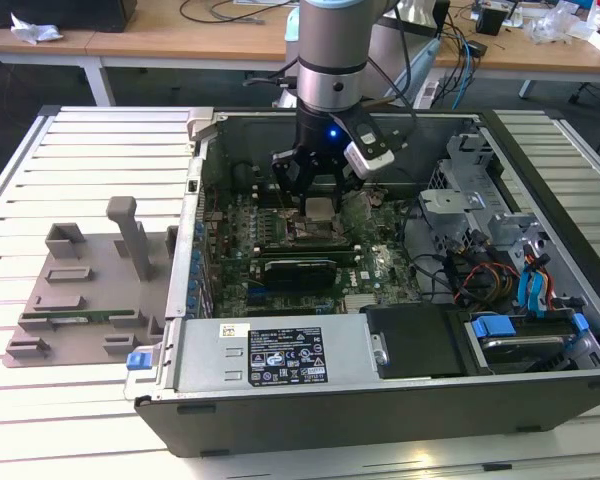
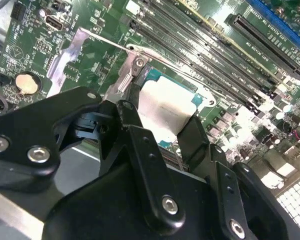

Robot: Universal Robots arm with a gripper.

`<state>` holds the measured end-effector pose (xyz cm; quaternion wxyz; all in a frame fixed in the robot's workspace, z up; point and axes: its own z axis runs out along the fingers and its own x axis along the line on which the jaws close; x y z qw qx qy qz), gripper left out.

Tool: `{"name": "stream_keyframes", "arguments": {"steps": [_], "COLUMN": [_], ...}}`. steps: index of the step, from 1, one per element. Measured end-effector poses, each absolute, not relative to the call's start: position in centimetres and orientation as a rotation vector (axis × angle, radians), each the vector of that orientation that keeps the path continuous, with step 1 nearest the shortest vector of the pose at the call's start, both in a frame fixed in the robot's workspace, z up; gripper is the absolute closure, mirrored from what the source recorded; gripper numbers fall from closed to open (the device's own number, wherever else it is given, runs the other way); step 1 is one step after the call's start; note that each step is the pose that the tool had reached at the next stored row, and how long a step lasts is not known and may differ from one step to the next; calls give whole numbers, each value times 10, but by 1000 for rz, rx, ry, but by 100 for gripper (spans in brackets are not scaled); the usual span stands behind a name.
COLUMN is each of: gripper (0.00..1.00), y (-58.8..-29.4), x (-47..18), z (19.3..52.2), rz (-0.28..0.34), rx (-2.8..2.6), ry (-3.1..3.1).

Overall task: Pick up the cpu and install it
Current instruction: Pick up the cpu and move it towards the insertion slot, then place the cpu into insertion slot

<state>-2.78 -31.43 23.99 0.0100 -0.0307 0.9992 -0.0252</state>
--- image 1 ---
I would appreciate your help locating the CPU socket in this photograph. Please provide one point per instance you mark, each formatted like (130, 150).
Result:
(305, 232)

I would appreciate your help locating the black RAM slot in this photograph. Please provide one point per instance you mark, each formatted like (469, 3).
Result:
(305, 253)
(264, 197)
(264, 192)
(264, 202)
(264, 187)
(305, 249)
(305, 257)
(305, 244)

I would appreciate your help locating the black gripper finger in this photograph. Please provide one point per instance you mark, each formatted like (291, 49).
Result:
(347, 180)
(292, 172)

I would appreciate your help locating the white power strip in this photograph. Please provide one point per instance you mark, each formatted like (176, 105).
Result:
(428, 95)

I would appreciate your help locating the clear plastic bags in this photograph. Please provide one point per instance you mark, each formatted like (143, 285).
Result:
(560, 20)

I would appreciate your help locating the black graphics card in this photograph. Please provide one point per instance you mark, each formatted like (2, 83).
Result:
(300, 274)

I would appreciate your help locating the small flat black device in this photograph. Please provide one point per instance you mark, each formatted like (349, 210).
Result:
(476, 48)

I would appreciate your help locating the large black box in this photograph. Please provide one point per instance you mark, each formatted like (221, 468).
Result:
(55, 12)

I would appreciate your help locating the green RAM stick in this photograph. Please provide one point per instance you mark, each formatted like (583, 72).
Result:
(100, 315)

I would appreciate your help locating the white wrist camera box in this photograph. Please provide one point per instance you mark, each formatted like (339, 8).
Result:
(375, 160)

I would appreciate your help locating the grey parts rack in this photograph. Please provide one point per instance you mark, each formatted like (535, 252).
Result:
(100, 280)

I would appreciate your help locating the round coin battery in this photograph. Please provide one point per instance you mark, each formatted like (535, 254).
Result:
(376, 200)

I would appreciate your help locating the black open PC case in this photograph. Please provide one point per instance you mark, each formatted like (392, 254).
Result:
(330, 425)

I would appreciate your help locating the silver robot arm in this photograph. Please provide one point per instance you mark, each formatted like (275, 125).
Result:
(330, 30)

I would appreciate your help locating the green motherboard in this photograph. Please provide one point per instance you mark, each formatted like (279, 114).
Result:
(380, 260)

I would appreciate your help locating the hard disk in blue carrier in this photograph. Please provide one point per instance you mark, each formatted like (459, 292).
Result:
(492, 327)

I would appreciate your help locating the black plastic shroud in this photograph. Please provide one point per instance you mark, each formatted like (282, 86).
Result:
(415, 340)

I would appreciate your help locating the long wooden desk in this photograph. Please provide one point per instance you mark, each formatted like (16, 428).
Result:
(205, 45)

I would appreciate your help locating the silver power supply unit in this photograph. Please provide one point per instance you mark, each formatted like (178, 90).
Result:
(205, 350)

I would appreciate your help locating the crumpled white paper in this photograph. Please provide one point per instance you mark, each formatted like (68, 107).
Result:
(32, 32)

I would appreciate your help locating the short wooden desk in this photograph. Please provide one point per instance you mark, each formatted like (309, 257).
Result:
(70, 47)

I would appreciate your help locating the silver square CPU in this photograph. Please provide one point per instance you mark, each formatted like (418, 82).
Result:
(320, 209)

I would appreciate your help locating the silver chipset heatsink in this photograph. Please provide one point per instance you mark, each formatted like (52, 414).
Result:
(360, 302)

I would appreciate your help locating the small black box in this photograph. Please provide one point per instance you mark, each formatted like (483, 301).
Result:
(491, 22)

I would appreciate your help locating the blue case latch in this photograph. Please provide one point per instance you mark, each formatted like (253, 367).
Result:
(139, 361)

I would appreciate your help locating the silver metal drive cage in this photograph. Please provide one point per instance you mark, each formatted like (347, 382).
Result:
(450, 205)

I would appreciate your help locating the tall black box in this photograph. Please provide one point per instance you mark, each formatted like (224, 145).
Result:
(444, 15)

